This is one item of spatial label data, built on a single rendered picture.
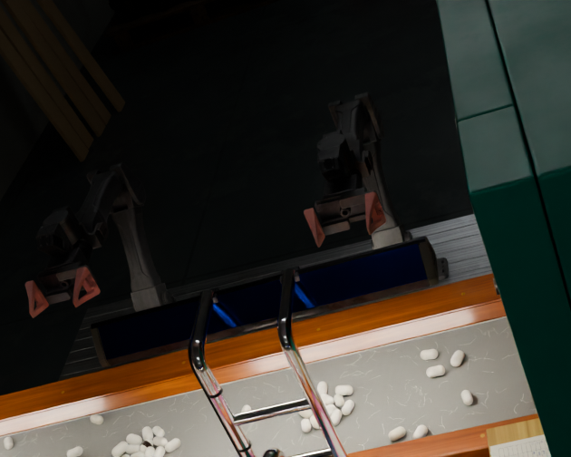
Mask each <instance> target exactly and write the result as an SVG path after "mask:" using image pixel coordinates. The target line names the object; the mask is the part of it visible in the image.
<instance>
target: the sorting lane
mask: <svg viewBox="0 0 571 457"><path fill-rule="evenodd" d="M430 349H435V350H437V352H438V356H437V357H436V358H435V359H428V360H423V359H422V358H421V351H423V350H430ZM458 350H460V351H462V352H463V353H464V355H465V356H464V359H463V361H462V363H461V364H460V366H458V367H454V366H452V365H451V363H450V359H451V358H452V356H453V355H454V353H455V352H456V351H458ZM305 365H306V367H307V369H308V371H309V373H310V375H311V376H312V379H313V381H314V383H315V386H316V388H317V386H318V384H319V383H320V382H326V383H327V385H328V388H327V394H328V395H330V396H332V397H333V398H334V396H335V395H336V393H335V387H336V386H338V385H350V386H351V387H352V388H353V393H352V394H351V395H343V399H344V403H345V402H346V401H348V400H352V401H353V402H354V408H353V409H352V411H351V413H350V414H348V415H344V414H343V413H342V418H341V420H340V422H339V423H338V424H337V425H336V426H335V429H336V431H337V433H338V435H339V437H340V439H341V441H342V443H343V445H344V448H345V450H346V452H347V453H351V452H359V451H364V450H368V449H372V448H377V447H381V446H385V445H390V444H394V443H398V442H407V441H410V440H413V438H412V436H413V434H414V432H415V431H416V429H417V427H418V426H419V425H425V426H426V427H427V429H428V433H427V434H426V436H425V437H428V436H432V435H437V434H441V433H449V432H453V431H457V430H462V429H467V428H470V427H475V426H480V425H483V424H488V423H495V422H500V421H505V420H509V419H513V418H518V417H522V416H526V415H531V414H535V413H537V409H536V406H535V404H534V401H533V398H532V395H531V392H530V389H529V386H528V383H527V378H526V376H525V373H524V369H523V366H522V364H521V361H520V358H519V355H518V350H517V347H516V344H515V341H514V338H513V335H512V332H511V329H510V326H509V323H508V319H507V317H506V316H503V317H500V318H496V319H492V320H489V321H484V322H480V323H477V324H473V325H469V326H462V327H458V328H454V329H451V330H446V331H442V332H439V333H435V334H430V335H424V336H420V337H416V338H412V339H408V340H404V341H401V342H397V343H392V344H388V345H382V346H378V347H374V348H370V349H366V350H362V351H359V352H354V353H350V354H347V355H340V356H336V357H332V358H328V359H325V360H321V361H316V362H312V363H309V364H305ZM436 365H442V366H443V367H444V368H445V373H444V375H441V376H436V377H432V378H431V377H428V376H427V374H426V371H427V369H428V368H429V367H433V366H436ZM220 386H221V387H222V388H221V389H223V393H224V395H225V396H226V398H227V400H228V402H229V404H230V406H231V408H232V409H233V411H234V413H235V414H236V413H241V411H242V408H243V406H244V405H249V406H250V408H251V411H252V410H256V409H259V408H264V407H268V406H272V405H276V404H283V403H287V402H291V401H295V400H299V399H303V398H305V396H304V394H303V392H302V390H301V388H300V386H299V384H298V382H297V381H296V379H295V375H294V373H293V371H292V369H291V367H290V368H286V369H282V370H278V371H274V372H271V373H267V374H260V375H256V376H252V377H248V378H244V379H240V380H236V381H233V382H229V383H224V384H220ZM464 390H468V391H470V393H471V395H472V398H473V403H472V404H470V405H466V404H465V403H463V400H462V398H461V393H462V391H464ZM96 414H97V415H99V416H101V417H102V418H103V423H102V424H96V423H92V422H91V420H90V418H91V416H92V415H88V416H84V417H81V418H76V419H72V420H69V421H65V422H61V423H54V424H50V425H46V426H43V427H38V428H34V429H31V430H27V431H23V432H19V433H12V434H8V435H5V436H0V457H67V452H68V451H69V450H71V449H73V448H75V447H78V446H79V447H82V454H81V455H80V456H77V457H114V456H112V454H111V451H112V449H113V448H114V447H115V446H116V445H118V444H119V443H120V442H127V441H126V438H127V436H128V435H129V434H131V433H132V434H136V435H139V436H140V437H141V439H142V443H141V444H143V442H144V440H143V436H142V429H143V428H144V427H146V426H149V427H150V428H151V430H152V429H153V427H155V426H159V427H160V428H161V429H162V430H164V432H165V434H164V436H163V438H165V439H167V443H168V442H170V441H171V440H173V439H175V438H177V439H180V442H181V444H180V447H179V448H177V449H175V450H174V451H172V452H166V450H165V453H164V455H163V457H239V455H238V454H237V451H236V449H235V447H234V446H233V444H232V442H231V441H230V439H229V437H228V436H227V433H226V431H225V429H224V427H223V426H222V424H221V422H220V420H219V419H218V417H217V415H216V413H215V411H214V409H213V407H212V406H211V404H210V402H209V400H208V398H207V397H206V395H205V393H204V391H203V389H198V390H195V391H191V392H186V393H183V394H176V395H172V396H168V397H164V398H160V399H157V400H153V401H148V402H145V403H141V404H134V405H130V406H126V407H122V408H119V409H114V410H110V411H107V412H103V413H96ZM303 419H304V417H302V416H301V415H300V414H299V413H291V414H288V415H283V416H279V417H275V418H271V419H266V420H263V421H259V422H254V423H247V424H243V425H241V426H242V428H243V430H244V432H245V434H246V436H247V438H248V440H249V441H250V443H252V447H253V449H254V450H255V452H256V455H257V457H263V454H264V453H265V452H266V450H268V449H270V448H278V449H279V450H281V451H282V452H283V453H284V454H285V456H286V457H288V456H293V455H297V454H301V453H306V452H313V451H318V450H322V449H326V448H329V447H328V445H327V443H326V441H325V439H324V436H323V434H322V432H321V430H320V429H315V428H314V427H313V425H312V424H311V422H310V424H311V430H310V432H308V433H305V432H304V431H303V430H302V425H301V422H302V420H303ZM400 426H401V427H403V428H404V429H405V431H406V434H405V435H404V436H403V437H402V438H400V439H398V440H396V441H392V440H390V438H389V432H390V431H392V430H394V429H396V428H398V427H400ZM6 437H11V438H12V439H13V448H12V449H10V450H7V449H6V448H5V444H4V439H5V438H6Z"/></svg>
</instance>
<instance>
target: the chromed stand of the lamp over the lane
mask: <svg viewBox="0 0 571 457"><path fill-rule="evenodd" d="M298 269H300V267H291V268H287V269H285V270H281V273H280V275H281V274H283V276H281V277H280V283H281V292H280V300H279V308H278V317H277V334H278V339H279V343H280V345H281V348H282V350H283V352H284V354H285V358H286V360H287V362H288V363H289V365H290V367H291V369H292V371H293V373H294V375H295V379H296V381H297V382H298V384H299V386H300V388H301V390H302V392H303V394H304V396H305V398H303V399H299V400H295V401H291V402H287V403H283V404H276V405H272V406H268V407H264V408H259V409H256V410H252V411H247V412H243V413H236V414H235V413H234V411H233V409H232V408H231V406H230V404H229V402H228V400H227V398H226V396H225V395H224V393H223V389H221V388H222V387H221V386H220V385H219V383H218V381H217V379H216V377H215V376H214V374H213V372H212V370H211V368H210V367H209V364H208V360H207V357H206V350H205V346H206V342H207V337H208V329H209V324H210V319H211V315H212V310H213V306H214V303H217V302H218V295H217V294H216V293H215V294H214V292H216V291H219V289H218V287H216V288H212V289H209V290H205V291H202V292H200V295H201V297H200V298H199V300H198V307H197V311H196V315H195V319H194V323H193V327H192V331H191V336H190V339H189V349H188V353H189V363H190V366H191V369H192V371H193V373H194V375H195V376H196V378H197V379H198V382H199V384H200V386H201V388H202V389H203V391H204V393H205V395H206V397H207V398H208V400H209V402H210V404H211V406H212V407H213V409H214V411H215V413H216V415H217V417H218V419H219V420H220V422H221V424H222V426H223V427H224V429H225V431H226V433H227V436H228V437H229V439H230V441H231V442H232V444H233V446H234V447H235V449H236V451H237V454H238V455H239V457H257V455H256V452H255V450H254V449H253V447H252V443H250V441H249V440H248V438H247V436H246V434H245V432H244V430H243V428H242V426H241V425H243V424H247V423H254V422H259V421H263V420H266V419H271V418H275V417H279V416H283V415H288V414H291V413H299V412H302V411H307V410H311V411H312V413H313V415H314V417H315V420H316V422H317V424H318V426H319V428H320V430H321V432H322V434H323V436H324V439H325V441H326V443H327V445H328V447H329V448H326V449H322V450H318V451H313V452H306V453H301V454H297V455H293V456H288V457H349V456H348V454H347V452H346V450H345V448H344V445H343V443H342V441H341V439H340V437H339V435H338V433H337V431H336V429H335V427H334V424H333V422H332V420H331V417H330V415H329V413H328V412H327V410H326V408H325V406H324V402H323V400H322V398H321V396H320V394H319V393H318V390H317V388H316V386H315V383H314V381H313V379H312V376H311V375H310V373H309V371H308V369H307V367H306V365H305V361H304V359H303V357H302V356H301V354H300V352H299V349H298V347H297V345H296V343H295V339H294V335H293V329H292V318H293V308H294V299H295V282H298V281H300V277H299V273H298V272H295V270H298Z"/></svg>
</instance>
